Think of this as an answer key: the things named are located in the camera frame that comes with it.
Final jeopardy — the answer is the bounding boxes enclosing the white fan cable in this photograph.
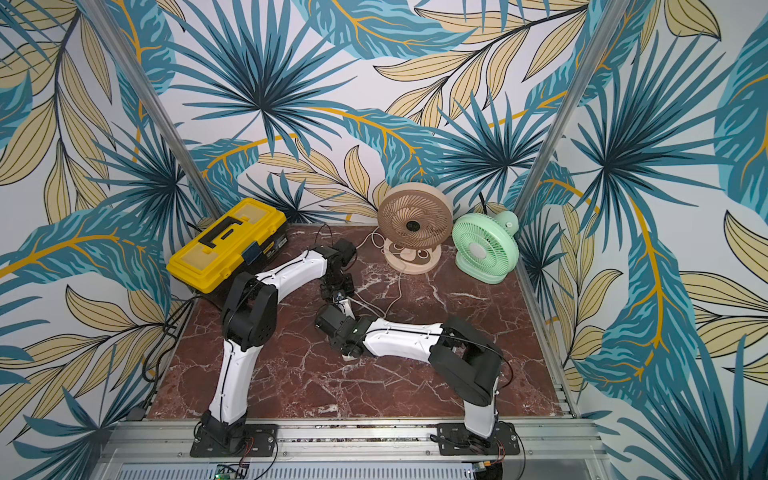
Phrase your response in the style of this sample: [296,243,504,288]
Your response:
[347,227,404,319]

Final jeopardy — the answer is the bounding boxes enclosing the beige red power strip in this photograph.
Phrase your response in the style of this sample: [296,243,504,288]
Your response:
[339,298,358,361]

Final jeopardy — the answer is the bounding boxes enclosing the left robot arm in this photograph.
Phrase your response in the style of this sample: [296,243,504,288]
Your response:
[191,239,357,456]

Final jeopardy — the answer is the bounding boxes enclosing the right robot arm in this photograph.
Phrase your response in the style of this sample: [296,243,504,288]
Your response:
[315,305,504,454]

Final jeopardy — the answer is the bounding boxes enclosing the beige desk fan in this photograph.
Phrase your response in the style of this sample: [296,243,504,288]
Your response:
[377,182,453,275]

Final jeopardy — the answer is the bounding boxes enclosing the green desk fan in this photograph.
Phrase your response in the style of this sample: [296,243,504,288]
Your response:
[452,211,520,285]

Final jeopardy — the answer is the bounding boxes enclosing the yellow black toolbox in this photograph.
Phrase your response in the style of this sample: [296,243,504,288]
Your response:
[167,198,287,294]

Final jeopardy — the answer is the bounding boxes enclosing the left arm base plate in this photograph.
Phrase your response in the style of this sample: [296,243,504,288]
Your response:
[189,423,278,458]

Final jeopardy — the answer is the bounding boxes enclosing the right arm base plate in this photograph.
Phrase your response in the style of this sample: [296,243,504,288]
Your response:
[430,421,521,457]

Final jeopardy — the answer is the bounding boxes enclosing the aluminium front rail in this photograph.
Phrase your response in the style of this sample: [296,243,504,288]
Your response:
[90,417,618,479]

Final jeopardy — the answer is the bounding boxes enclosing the left metal frame post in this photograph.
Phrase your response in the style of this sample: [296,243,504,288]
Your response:
[81,0,223,217]

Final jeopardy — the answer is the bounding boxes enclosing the metal frame post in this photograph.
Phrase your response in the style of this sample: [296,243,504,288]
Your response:
[514,0,629,220]
[81,0,223,217]

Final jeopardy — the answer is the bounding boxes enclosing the right metal frame post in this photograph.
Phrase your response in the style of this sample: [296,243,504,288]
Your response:
[514,0,629,220]

